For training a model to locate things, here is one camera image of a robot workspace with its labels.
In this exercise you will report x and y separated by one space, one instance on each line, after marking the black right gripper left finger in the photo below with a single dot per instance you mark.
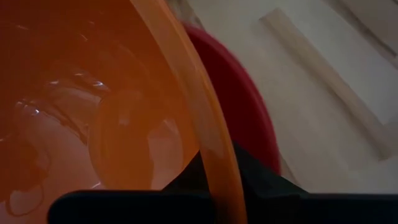
130 207

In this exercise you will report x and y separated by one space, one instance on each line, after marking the nested rainbow bowls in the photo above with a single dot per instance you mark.
236 102

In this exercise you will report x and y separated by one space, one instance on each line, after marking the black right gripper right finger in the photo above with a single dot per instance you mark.
280 205

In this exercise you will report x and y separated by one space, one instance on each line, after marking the orange plastic bowl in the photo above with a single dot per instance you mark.
93 93

